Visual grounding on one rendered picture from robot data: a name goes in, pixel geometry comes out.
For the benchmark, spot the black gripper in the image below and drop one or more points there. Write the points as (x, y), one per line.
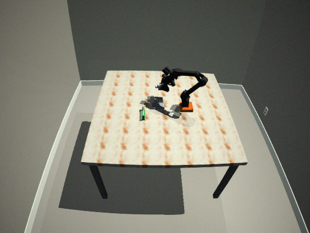
(166, 82)

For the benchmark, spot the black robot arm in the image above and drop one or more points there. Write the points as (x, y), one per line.
(175, 73)

